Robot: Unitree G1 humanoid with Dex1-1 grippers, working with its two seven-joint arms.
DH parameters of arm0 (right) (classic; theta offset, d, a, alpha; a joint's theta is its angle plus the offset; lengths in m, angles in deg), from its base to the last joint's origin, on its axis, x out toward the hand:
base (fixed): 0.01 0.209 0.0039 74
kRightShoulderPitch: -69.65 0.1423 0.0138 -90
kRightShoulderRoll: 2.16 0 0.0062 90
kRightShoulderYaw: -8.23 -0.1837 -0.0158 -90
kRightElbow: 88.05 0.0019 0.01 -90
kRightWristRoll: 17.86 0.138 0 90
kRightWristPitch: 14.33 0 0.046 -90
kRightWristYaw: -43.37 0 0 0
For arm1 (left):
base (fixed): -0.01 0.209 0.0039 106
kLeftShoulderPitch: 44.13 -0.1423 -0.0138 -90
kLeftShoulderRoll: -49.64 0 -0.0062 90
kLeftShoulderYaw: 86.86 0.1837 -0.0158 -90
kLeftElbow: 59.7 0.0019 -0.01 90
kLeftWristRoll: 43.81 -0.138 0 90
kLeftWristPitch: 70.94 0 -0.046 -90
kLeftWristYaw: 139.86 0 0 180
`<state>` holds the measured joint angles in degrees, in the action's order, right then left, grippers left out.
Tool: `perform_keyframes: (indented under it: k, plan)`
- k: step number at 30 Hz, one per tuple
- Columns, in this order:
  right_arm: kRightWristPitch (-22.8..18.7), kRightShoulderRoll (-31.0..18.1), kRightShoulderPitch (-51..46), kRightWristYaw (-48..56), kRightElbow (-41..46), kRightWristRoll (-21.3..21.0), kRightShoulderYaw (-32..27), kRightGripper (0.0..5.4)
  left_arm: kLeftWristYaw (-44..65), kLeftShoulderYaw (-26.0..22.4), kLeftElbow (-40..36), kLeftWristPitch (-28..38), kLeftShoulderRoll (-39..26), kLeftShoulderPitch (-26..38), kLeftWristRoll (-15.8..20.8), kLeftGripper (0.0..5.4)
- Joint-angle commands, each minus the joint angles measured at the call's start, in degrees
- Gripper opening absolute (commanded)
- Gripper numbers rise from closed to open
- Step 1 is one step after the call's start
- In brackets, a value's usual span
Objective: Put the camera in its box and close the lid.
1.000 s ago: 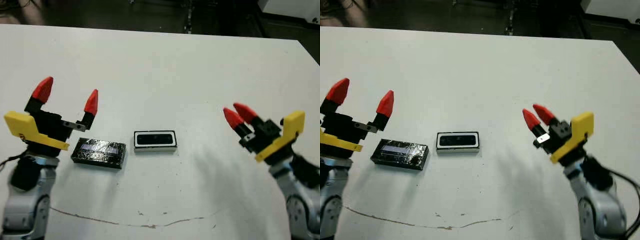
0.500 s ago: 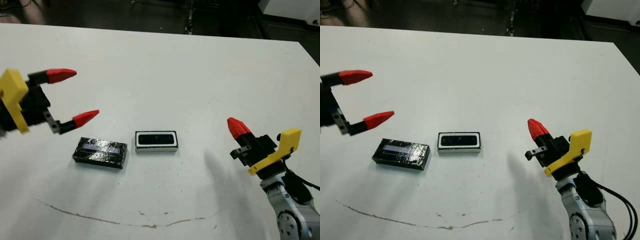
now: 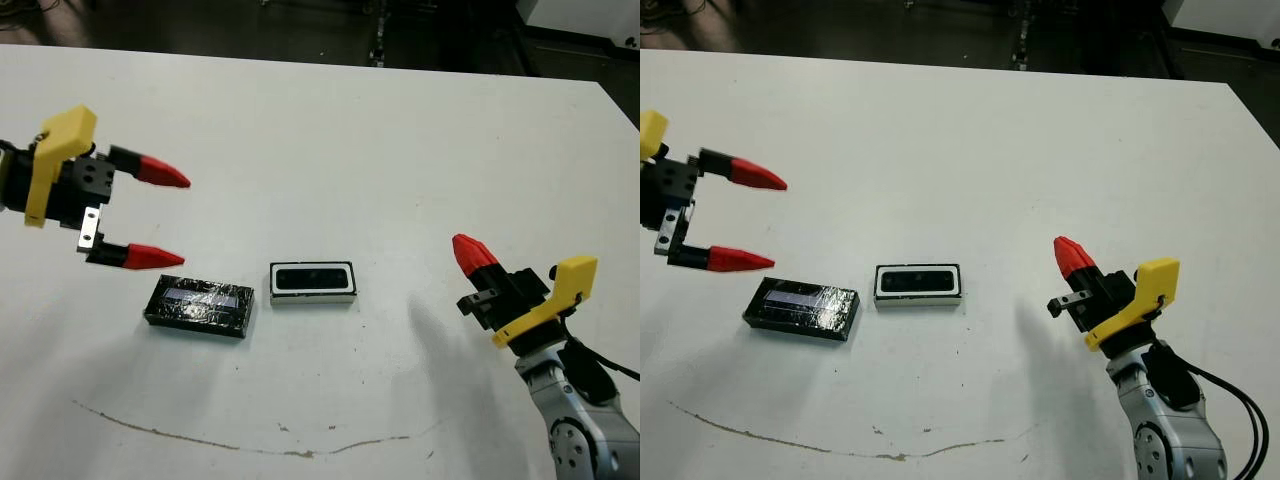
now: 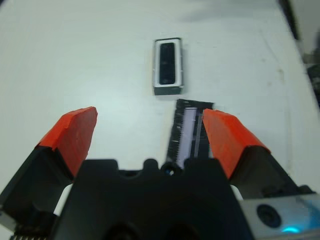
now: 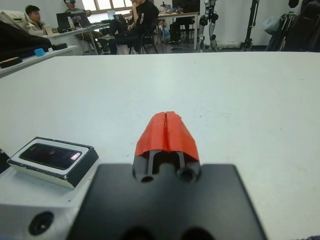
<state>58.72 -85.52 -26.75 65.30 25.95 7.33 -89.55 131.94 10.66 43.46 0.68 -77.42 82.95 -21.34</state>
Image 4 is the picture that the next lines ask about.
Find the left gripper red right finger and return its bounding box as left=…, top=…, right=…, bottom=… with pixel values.
left=201, top=108, right=316, bottom=201

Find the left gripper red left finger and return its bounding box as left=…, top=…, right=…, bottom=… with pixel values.
left=0, top=106, right=98, bottom=221

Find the black box lid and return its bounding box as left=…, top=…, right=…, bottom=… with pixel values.
left=166, top=98, right=216, bottom=166

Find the black slim camera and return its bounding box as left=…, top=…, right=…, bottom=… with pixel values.
left=158, top=42, right=177, bottom=86

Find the white lined camera box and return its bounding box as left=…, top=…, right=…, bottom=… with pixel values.
left=152, top=37, right=186, bottom=96

